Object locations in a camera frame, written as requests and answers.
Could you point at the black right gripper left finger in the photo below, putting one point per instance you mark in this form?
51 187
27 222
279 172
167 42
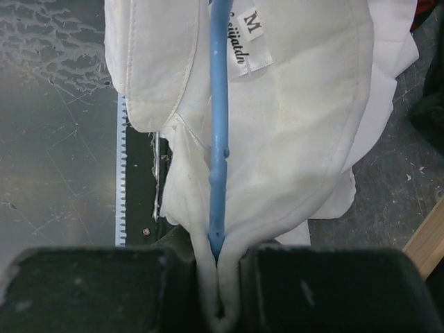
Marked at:
134 289

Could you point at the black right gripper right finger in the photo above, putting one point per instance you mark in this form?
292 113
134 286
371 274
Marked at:
304 289

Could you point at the white dress shirt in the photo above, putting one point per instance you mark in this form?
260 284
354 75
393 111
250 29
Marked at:
310 88

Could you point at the black button shirt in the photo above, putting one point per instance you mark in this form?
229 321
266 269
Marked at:
427 115

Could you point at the light blue hanger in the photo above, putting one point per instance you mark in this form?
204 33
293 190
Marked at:
219 20

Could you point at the red black plaid shirt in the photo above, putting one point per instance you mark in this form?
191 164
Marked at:
424 9

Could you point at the wooden clothes rack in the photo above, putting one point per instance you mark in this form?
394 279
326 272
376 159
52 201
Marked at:
425 247

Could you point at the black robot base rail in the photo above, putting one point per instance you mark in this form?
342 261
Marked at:
143 161

